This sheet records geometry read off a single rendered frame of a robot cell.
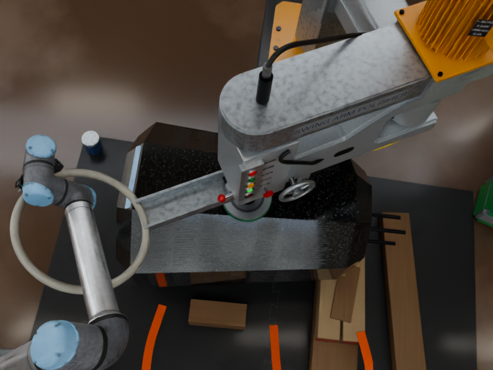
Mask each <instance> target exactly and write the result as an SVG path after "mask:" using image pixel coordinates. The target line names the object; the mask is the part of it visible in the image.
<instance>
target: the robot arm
mask: <svg viewBox="0 0 493 370"><path fill-rule="evenodd" d="M55 153H56V143H55V142H54V141H53V140H52V138H50V137H48V136H46V135H41V134H39V135H34V136H33V137H30V138H29V139H28V141H27V143H26V150H25V155H24V160H23V175H21V177H20V178H19V179H18V180H17V181H16V182H15V188H17V187H18V188H20V189H19V190H18V192H20V191H22V192H23V198H24V200H25V201H26V202H27V203H28V204H30V205H33V206H49V205H51V204H53V205H55V206H60V207H63V209H64V213H65V216H66V219H67V225H68V228H69V232H70V238H71V241H72V245H73V252H74V255H75V259H76V265H77V268H78V274H79V278H80V281H81V287H82V291H83V295H84V301H85V305H86V309H87V315H88V318H89V323H88V324H82V323H76V322H69V321H65V320H53V321H49V322H46V323H45V324H43V325H42V326H40V327H39V329H38V330H37V334H34V337H33V339H32V340H31V341H29V342H27V343H26V344H24V345H22V346H20V347H18V348H16V349H14V350H13V351H11V352H8V353H7V354H5V355H2V356H1V357H0V370H104V369H106V368H108V367H110V366H111V365H112V364H113V363H115V362H116V361H117V360H118V359H119V357H120V356H121V354H122V353H123V351H124V350H125V348H126V345H127V343H128V337H129V325H128V320H127V317H126V315H124V314H123V313H120V311H119V308H118V305H117V300H116V297H115V294H114V289H113V285H112V281H111V278H110V274H109V270H108V267H107V263H106V258H105V255H104V252H103V247H102V244H101V239H100V236H99V232H98V228H97V225H96V221H95V216H94V214H93V209H94V207H95V204H96V194H95V191H94V190H93V189H92V188H90V187H88V186H86V185H83V184H78V183H76V182H73V181H69V180H67V179H64V178H60V177H58V176H55V175H54V173H57V172H60V171H61V170H62V168H63V167H64V166H63V164H62V163H61V162H60V161H59V160H58V159H55V158H54V157H55ZM19 181H20V182H19ZM17 183H18V185H17Z"/></svg>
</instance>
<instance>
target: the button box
mask: <svg viewBox="0 0 493 370"><path fill-rule="evenodd" d="M263 167H264V162H263V160H262V159H261V160H260V161H257V162H253V163H251V164H248V165H243V164H240V165H239V166H238V178H237V186H236V193H235V197H236V200H237V201H238V202H241V201H243V200H246V199H249V198H251V197H254V196H257V195H258V192H259V188H260V181H261V178H262V174H263ZM253 170H257V171H258V172H257V174H256V175H254V176H256V177H257V178H256V179H255V181H253V182H255V185H254V186H253V188H255V189H254V190H253V191H252V192H249V193H253V196H251V197H248V198H244V196H245V195H247V194H249V193H245V191H246V190H247V189H249V188H246V185H247V184H249V182H247V179H248V178H251V176H248V173H250V172H251V171H253Z"/></svg>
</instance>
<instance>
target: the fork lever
mask: <svg viewBox="0 0 493 370"><path fill-rule="evenodd" d="M222 177H224V173H223V172H222V170H220V171H217V172H214V173H211V174H208V175H205V176H203V177H200V178H196V179H194V180H191V181H187V182H185V183H183V184H179V185H177V186H173V187H170V188H168V189H164V190H162V191H160V192H156V193H153V194H151V195H147V196H144V197H141V198H139V199H136V200H135V203H136V204H137V203H141V204H142V206H143V207H144V209H145V212H146V214H147V218H148V221H149V224H147V225H144V227H145V229H150V231H151V230H153V229H156V228H160V227H162V226H164V225H168V224H170V223H173V222H176V221H178V220H182V219H184V218H187V217H190V216H192V215H195V214H199V213H201V212H203V211H207V210H209V209H212V208H215V207H217V206H221V205H223V204H225V203H229V202H231V201H234V200H235V199H234V197H233V196H232V197H229V198H226V200H225V202H223V203H220V202H219V201H218V199H217V198H218V196H219V195H220V194H223V195H227V194H229V192H228V190H227V187H226V185H225V183H224V180H223V178H222Z"/></svg>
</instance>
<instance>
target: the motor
mask: <svg viewBox="0 0 493 370"><path fill-rule="evenodd" d="M394 15H395V17H396V18H397V19H398V21H399V23H400V25H401V26H402V28H403V30H404V31H405V33H406V34H407V36H408V38H409V39H410V41H411V42H412V45H413V46H414V47H415V49H416V51H417V52H418V54H419V55H420V58H421V59H422V61H423V62H424V64H425V65H426V67H427V68H428V71H429V72H430V74H431V75H432V77H433V78H434V81H435V82H436V83H438V82H440V81H444V80H446V79H450V78H452V77H454V76H458V75H461V74H463V73H466V72H469V71H471V70H475V69H478V68H481V67H483V66H486V65H490V64H492V63H493V0H427V1H423V2H420V3H418V4H414V5H411V6H408V7H404V8H402V9H399V10H396V11H395V12H394Z"/></svg>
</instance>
